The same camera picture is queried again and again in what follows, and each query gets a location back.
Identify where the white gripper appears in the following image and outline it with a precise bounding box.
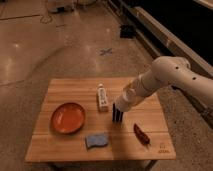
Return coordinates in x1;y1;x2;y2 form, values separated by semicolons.
112;78;144;122

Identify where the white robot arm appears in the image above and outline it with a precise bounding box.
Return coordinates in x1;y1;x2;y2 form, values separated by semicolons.
112;56;213;122

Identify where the white eraser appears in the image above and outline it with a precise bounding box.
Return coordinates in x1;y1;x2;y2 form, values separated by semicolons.
97;84;109;112

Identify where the orange ceramic plate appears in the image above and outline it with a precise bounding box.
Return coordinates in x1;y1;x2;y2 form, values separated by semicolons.
50;103;86;134

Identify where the blue sponge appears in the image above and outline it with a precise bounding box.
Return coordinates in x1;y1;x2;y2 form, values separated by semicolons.
85;133;109;149

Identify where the dark red chili pepper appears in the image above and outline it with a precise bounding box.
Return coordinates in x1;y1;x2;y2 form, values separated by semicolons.
133;124;150;146

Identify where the wooden table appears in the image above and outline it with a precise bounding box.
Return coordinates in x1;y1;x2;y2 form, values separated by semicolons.
25;77;176;163

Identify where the black box on floor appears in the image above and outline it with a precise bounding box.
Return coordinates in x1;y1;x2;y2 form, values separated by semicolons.
120;25;135;38

